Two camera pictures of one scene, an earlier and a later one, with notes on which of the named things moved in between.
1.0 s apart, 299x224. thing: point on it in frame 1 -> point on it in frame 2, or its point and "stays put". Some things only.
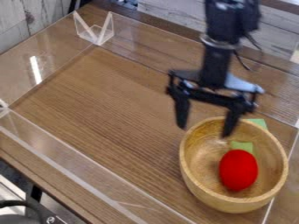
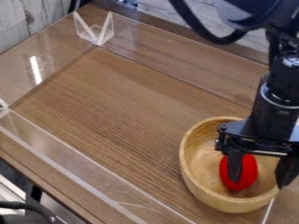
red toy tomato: x=238 y=170 stays put
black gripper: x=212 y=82 -> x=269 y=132
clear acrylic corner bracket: x=96 y=33 stays put
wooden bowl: x=202 y=149 stays put
